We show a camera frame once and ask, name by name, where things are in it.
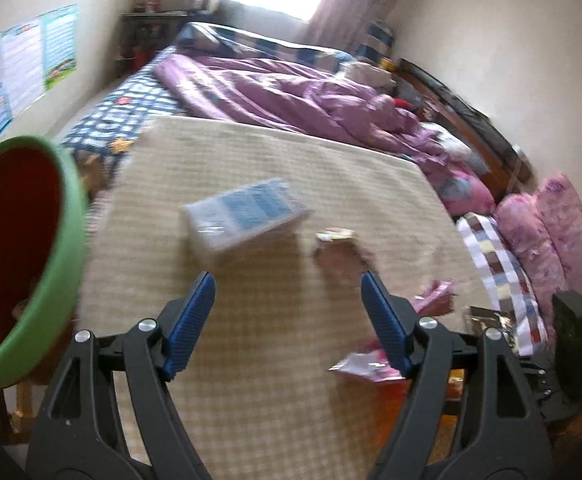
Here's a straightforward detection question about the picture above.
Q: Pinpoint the dark cluttered desk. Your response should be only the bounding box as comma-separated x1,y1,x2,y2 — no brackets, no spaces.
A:
121,7,196,78

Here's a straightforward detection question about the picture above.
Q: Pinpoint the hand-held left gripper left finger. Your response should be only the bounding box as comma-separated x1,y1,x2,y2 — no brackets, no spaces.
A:
26,271,216,480

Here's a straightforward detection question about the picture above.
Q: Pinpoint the pink printed cloth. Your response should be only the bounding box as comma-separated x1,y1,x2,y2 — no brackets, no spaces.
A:
423,157,496,216

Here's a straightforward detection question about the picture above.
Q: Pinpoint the red bin with green rim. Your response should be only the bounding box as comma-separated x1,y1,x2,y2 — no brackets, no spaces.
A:
0,135,92,391

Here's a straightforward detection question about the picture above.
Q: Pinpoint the multicolour checked pillow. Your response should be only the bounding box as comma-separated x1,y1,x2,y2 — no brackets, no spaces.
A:
458,212,552,356

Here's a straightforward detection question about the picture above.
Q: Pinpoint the blue checked pillow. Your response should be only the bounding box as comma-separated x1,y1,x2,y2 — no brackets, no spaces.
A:
358,21,396,66

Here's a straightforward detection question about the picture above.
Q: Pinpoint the pink candy wrapper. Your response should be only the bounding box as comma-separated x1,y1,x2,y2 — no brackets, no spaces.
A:
413,280,456,316

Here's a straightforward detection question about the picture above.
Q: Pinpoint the teal bordered wall poster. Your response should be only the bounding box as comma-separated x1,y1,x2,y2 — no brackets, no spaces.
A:
43,4,79,92

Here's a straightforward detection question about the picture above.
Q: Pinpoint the pink floral pillow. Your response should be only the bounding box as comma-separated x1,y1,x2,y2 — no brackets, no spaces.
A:
536,172,582,311
493,192,566,311

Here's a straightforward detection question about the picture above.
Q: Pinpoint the blue white tissue pack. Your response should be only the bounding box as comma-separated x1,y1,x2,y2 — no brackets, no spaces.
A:
180,177,309,266

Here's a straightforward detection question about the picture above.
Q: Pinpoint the dark silver wrapper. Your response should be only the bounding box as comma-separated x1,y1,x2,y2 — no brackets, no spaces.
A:
463,305,514,341

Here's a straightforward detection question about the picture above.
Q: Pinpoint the beige woven bed mat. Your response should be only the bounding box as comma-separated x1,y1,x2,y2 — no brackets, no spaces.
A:
78,117,496,471

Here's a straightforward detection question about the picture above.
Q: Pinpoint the pink white wrapper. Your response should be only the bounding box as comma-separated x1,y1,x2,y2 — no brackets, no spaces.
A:
328,340,406,383

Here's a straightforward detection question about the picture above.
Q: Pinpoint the blue checked bed sheet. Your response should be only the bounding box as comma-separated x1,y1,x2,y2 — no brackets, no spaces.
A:
63,45,192,161

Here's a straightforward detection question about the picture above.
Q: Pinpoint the yellow orange snack bag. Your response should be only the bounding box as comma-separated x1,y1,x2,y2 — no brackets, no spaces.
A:
376,375,466,461

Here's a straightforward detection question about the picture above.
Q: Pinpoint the dark wooden headboard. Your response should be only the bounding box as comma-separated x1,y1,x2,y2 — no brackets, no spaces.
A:
396,57,532,201

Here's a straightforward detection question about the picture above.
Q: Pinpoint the small pale wrapper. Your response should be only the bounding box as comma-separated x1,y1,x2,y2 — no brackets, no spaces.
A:
313,227,359,257

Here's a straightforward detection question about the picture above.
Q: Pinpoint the pink curtain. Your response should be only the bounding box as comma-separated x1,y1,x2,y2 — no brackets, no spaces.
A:
306,0,432,46

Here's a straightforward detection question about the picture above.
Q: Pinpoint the purple duvet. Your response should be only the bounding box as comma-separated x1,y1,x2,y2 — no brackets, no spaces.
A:
153,55,452,158

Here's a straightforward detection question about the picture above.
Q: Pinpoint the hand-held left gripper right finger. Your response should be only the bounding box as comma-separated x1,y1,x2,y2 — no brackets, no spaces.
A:
361,271,554,480

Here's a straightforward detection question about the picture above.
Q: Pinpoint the white chart wall poster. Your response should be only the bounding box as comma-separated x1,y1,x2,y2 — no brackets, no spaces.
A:
0,17,46,116

